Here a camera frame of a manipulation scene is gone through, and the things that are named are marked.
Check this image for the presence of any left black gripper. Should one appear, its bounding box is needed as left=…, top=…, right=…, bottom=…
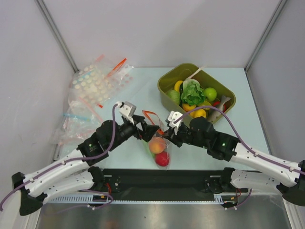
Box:
left=108, top=114, right=159, bottom=151

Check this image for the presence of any toy peach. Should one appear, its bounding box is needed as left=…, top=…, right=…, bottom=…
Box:
left=148, top=137, right=166, bottom=154

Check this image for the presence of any clear orange-zipper bag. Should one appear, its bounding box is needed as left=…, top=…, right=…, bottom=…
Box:
left=142, top=110, right=172, bottom=170

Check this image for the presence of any red toy apple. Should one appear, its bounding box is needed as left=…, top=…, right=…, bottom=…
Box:
left=155, top=151, right=170, bottom=167

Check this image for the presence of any olive green plastic bin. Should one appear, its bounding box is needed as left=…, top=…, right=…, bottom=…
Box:
left=157, top=63, right=236, bottom=124

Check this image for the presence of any green toy cucumber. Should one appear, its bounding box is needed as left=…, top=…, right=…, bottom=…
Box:
left=142, top=141, right=155, bottom=159

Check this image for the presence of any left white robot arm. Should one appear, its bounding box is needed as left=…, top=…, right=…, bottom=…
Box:
left=12, top=115, right=159, bottom=216

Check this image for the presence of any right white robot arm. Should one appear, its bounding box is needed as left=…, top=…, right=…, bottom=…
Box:
left=163, top=118, right=305, bottom=206

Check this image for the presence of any pile of spare zip bags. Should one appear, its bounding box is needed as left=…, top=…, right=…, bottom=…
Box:
left=51, top=55, right=134, bottom=146

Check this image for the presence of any yellow toy pear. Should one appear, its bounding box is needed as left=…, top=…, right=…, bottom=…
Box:
left=182, top=103, right=196, bottom=112

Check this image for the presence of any green toy bell pepper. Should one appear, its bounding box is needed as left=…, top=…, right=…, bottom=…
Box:
left=167, top=90, right=181, bottom=106

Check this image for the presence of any green toy cabbage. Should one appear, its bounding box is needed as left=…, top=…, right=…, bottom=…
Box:
left=181, top=79, right=205, bottom=106

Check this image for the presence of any yellow toy star fruit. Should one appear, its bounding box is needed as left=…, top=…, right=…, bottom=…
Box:
left=198, top=100, right=212, bottom=111

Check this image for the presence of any grey toy fish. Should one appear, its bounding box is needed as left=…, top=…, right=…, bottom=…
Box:
left=207, top=95, right=231, bottom=123

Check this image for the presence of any yellow toy banana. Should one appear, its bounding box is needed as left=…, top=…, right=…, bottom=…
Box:
left=174, top=80, right=183, bottom=93

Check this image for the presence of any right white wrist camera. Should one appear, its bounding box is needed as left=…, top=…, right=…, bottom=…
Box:
left=166, top=111, right=183, bottom=135

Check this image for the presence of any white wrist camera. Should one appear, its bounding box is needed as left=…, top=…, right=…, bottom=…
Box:
left=116, top=101, right=136, bottom=124
left=166, top=111, right=183, bottom=135

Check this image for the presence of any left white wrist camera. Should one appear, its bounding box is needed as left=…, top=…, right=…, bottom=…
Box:
left=116, top=101, right=136, bottom=124

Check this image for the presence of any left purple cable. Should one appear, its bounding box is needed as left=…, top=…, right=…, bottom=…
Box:
left=0, top=102, right=119, bottom=212

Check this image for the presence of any purple cable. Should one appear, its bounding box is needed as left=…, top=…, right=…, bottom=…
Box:
left=0, top=102, right=119, bottom=212
left=175, top=106, right=305, bottom=210

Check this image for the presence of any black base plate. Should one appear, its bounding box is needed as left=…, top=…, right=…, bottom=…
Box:
left=101, top=169, right=248, bottom=196

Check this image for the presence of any white cable duct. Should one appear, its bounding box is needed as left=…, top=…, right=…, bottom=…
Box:
left=49, top=193, right=236, bottom=205

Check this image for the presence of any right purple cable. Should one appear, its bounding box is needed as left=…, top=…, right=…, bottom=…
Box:
left=175, top=106, right=305, bottom=210

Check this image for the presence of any left aluminium corner post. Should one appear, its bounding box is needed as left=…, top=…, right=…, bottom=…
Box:
left=34, top=0, right=79, bottom=73

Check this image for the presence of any aluminium corner post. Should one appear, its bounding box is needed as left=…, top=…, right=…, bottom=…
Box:
left=34, top=0, right=79, bottom=73
left=244, top=0, right=289, bottom=74

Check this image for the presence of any right aluminium corner post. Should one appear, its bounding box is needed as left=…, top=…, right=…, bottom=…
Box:
left=244, top=0, right=289, bottom=74

